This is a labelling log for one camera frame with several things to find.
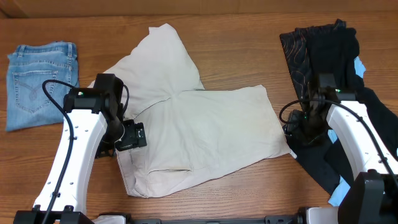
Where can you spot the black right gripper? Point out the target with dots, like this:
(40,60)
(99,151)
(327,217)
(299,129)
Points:
(294,126)

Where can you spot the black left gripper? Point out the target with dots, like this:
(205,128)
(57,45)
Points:
(135,135)

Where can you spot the beige khaki shorts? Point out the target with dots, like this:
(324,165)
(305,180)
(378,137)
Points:
(193,134)

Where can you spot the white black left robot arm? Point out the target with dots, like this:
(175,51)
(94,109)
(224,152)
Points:
(93,127)

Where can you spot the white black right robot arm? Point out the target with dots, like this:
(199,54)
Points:
(373,196)

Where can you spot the black and blue garment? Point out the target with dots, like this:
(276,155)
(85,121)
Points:
(324,66)

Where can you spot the black patterned garment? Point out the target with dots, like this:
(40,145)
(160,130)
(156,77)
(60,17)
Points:
(294,45)

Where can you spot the folded blue denim jeans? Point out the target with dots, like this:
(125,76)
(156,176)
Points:
(29,67)

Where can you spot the brown cardboard backdrop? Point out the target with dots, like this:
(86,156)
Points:
(87,8)

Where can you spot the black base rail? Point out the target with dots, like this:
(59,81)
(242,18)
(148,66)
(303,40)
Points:
(126,218)

